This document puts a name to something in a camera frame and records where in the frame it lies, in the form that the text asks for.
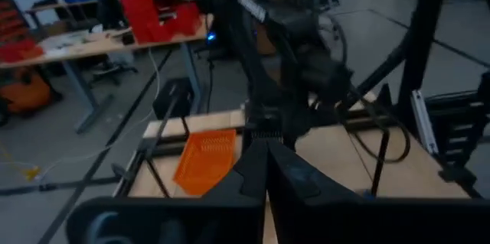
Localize orange round container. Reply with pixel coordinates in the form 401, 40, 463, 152
0, 68, 53, 115

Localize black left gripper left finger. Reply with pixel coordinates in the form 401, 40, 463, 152
202, 138, 268, 203

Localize workbench with grey legs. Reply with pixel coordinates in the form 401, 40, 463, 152
0, 13, 215, 135

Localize black metal rack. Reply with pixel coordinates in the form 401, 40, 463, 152
424, 71, 490, 199

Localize white floor cable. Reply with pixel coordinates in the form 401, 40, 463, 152
36, 47, 162, 180

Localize yellow cable plug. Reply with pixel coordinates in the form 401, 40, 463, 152
0, 140, 41, 182

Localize red plastic bins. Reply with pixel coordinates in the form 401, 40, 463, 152
118, 0, 204, 44

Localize grey metal bracket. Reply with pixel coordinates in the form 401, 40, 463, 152
411, 89, 439, 156

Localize orange plastic slotted basket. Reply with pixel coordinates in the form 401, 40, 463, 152
172, 129, 237, 197

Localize black floor box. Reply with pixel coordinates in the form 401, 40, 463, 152
152, 77, 194, 121

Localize red small parts pile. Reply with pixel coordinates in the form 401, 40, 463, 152
0, 39, 44, 63

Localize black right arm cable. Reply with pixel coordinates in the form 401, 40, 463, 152
336, 109, 413, 164

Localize black office chair base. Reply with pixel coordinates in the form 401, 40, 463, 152
90, 58, 139, 86

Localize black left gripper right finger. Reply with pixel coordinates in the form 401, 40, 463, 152
267, 139, 368, 203

